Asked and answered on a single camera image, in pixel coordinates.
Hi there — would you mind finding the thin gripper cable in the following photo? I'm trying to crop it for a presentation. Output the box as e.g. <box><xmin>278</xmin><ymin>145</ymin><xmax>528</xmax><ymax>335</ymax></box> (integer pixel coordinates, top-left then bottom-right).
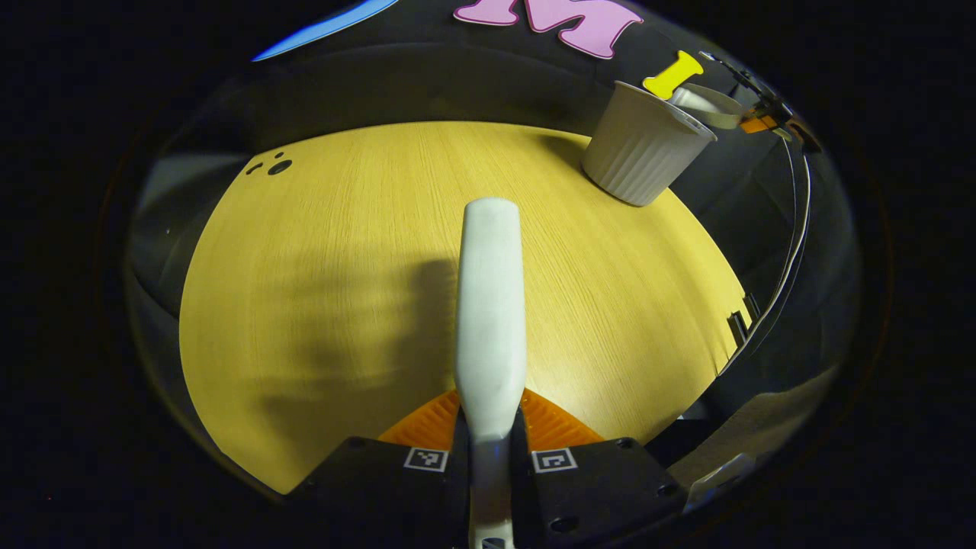
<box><xmin>717</xmin><ymin>141</ymin><xmax>814</xmax><ymax>378</ymax></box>

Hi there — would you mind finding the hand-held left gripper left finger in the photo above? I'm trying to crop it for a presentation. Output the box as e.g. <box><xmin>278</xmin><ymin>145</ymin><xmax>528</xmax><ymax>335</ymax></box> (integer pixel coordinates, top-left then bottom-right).
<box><xmin>288</xmin><ymin>389</ymin><xmax>470</xmax><ymax>548</ymax></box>

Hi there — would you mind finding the white ribbed garbage bin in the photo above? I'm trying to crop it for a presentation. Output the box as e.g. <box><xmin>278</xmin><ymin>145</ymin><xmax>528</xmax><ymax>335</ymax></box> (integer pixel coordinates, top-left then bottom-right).
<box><xmin>582</xmin><ymin>80</ymin><xmax>718</xmax><ymax>208</ymax></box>

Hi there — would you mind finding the small grey broom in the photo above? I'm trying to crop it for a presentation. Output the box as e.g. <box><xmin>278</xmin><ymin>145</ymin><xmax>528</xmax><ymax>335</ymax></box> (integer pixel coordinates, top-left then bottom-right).
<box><xmin>455</xmin><ymin>197</ymin><xmax>528</xmax><ymax>549</ymax></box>

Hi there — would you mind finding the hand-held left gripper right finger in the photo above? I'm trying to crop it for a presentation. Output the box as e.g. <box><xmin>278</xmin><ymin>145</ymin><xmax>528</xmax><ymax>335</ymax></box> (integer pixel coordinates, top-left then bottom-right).
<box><xmin>511</xmin><ymin>387</ymin><xmax>685</xmax><ymax>547</ymax></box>

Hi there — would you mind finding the black backdrop cloth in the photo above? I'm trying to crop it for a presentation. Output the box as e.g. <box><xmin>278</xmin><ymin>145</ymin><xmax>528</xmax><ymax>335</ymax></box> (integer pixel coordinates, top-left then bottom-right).
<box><xmin>152</xmin><ymin>0</ymin><xmax>840</xmax><ymax>252</ymax></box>

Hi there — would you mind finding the grey plastic dustpan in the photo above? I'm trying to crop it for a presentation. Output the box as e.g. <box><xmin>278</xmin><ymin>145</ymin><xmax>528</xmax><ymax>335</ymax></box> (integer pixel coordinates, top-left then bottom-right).
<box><xmin>669</xmin><ymin>84</ymin><xmax>744</xmax><ymax>130</ymax></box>

